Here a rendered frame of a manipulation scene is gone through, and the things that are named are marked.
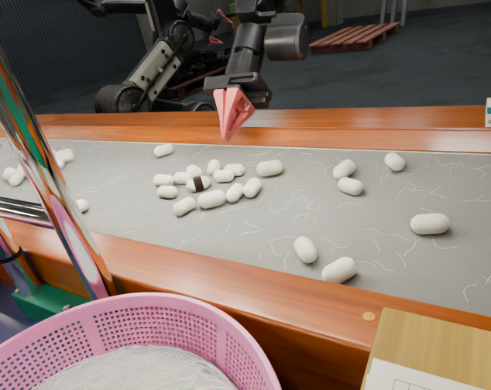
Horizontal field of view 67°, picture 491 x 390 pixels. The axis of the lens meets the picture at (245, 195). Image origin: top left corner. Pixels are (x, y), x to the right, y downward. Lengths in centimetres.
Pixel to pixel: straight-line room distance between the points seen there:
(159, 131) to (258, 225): 41
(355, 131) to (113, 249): 38
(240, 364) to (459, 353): 14
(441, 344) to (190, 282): 20
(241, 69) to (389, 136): 25
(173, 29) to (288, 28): 71
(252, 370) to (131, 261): 18
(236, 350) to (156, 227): 24
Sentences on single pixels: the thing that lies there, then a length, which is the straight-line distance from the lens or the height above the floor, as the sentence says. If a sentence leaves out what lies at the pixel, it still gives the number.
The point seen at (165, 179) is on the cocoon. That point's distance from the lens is 56.
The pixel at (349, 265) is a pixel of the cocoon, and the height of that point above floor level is 76.
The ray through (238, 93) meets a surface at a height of 84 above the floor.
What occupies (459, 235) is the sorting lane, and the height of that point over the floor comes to 74.
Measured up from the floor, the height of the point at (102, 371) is 73.
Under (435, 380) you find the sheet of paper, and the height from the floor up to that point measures 78.
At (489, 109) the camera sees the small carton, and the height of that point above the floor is 79.
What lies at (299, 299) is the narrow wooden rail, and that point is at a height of 76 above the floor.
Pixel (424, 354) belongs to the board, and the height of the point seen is 78.
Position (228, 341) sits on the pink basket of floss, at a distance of 30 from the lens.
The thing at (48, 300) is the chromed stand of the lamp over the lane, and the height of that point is 71.
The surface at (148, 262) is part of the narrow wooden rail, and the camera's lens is 38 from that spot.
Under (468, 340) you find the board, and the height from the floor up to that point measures 78.
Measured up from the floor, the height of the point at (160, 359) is 73.
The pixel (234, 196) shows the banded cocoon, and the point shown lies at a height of 75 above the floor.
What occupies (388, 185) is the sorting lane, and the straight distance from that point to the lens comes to 49.
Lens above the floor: 98
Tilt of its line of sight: 29 degrees down
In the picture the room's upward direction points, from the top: 12 degrees counter-clockwise
